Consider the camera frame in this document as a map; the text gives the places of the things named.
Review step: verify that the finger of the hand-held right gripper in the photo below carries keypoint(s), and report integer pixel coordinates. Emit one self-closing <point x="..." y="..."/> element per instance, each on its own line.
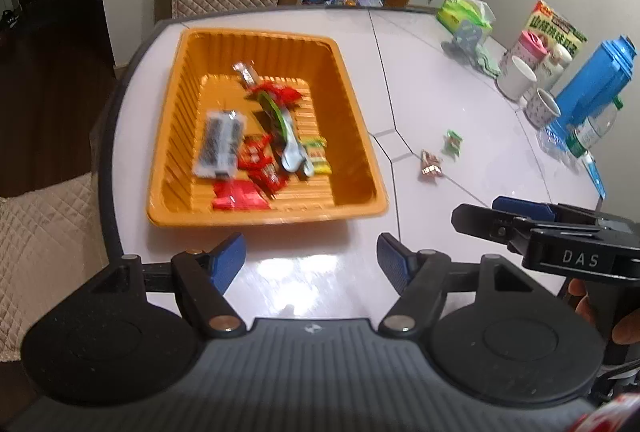
<point x="522" y="207"/>
<point x="482" y="222"/>

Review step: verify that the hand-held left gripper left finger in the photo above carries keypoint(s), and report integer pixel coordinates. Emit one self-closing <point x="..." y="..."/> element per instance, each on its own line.
<point x="227" y="262"/>

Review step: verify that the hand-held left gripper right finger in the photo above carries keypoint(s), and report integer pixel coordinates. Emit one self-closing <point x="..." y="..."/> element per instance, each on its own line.
<point x="395" y="262"/>

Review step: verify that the large red snack packet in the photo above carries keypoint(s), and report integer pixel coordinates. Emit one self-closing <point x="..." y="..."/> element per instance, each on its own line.
<point x="237" y="194"/>

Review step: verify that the red patterned snack packet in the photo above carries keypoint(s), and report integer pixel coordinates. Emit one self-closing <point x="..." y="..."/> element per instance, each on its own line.
<point x="252" y="152"/>

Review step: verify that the grey black snack packet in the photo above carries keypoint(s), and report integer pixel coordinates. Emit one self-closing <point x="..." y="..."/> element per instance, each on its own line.
<point x="220" y="145"/>

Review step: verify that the yellow candy packet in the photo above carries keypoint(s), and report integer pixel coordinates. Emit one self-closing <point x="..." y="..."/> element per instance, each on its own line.
<point x="317" y="155"/>

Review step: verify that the long green snack packet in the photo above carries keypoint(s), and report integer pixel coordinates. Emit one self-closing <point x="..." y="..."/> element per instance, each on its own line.
<point x="274" y="110"/>

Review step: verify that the plain red snack packet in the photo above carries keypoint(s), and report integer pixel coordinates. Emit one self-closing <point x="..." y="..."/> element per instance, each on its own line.
<point x="277" y="93"/>

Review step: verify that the orange plastic tray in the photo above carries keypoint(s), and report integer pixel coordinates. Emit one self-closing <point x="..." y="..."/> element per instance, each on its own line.
<point x="220" y="62"/>

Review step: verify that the person's right hand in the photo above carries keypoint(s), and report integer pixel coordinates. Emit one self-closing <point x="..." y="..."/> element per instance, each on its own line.
<point x="579" y="294"/>

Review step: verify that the brown snack packet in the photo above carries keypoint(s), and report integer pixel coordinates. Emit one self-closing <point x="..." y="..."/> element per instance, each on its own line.
<point x="431" y="164"/>

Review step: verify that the blue white tube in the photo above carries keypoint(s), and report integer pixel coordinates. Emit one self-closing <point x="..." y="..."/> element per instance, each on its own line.
<point x="595" y="176"/>

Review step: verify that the small green snack packet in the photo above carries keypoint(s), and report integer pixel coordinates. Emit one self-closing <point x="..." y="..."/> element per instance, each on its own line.
<point x="452" y="143"/>

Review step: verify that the patterned mug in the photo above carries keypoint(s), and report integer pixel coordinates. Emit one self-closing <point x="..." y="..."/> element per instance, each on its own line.
<point x="542" y="110"/>

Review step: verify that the clear water bottle green label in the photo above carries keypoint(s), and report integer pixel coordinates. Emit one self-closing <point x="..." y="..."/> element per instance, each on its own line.
<point x="590" y="132"/>

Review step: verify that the white mug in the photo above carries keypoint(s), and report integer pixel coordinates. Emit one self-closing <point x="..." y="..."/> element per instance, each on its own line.
<point x="515" y="80"/>

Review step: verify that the white thermos bottle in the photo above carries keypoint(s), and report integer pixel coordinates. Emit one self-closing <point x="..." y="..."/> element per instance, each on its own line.
<point x="555" y="65"/>

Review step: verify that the green cloth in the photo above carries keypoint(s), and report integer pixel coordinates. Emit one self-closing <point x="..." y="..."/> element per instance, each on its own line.
<point x="489" y="62"/>

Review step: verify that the blue thermos jug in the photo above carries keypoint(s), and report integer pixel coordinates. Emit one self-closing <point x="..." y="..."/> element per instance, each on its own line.
<point x="595" y="77"/>

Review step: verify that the pink tumbler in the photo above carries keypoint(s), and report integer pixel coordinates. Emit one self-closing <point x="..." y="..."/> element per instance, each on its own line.
<point x="527" y="50"/>

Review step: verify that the red white clothing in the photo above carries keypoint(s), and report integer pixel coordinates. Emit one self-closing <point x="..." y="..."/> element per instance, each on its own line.
<point x="612" y="414"/>

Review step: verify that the quilted chair seat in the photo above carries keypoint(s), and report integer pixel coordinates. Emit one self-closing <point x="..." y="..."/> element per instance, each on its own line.
<point x="40" y="252"/>

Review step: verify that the yellow green snack box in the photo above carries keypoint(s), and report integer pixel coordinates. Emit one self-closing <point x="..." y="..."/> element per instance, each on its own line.
<point x="557" y="20"/>

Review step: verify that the green tissue box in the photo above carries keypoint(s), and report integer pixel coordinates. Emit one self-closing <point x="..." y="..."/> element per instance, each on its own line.
<point x="462" y="12"/>

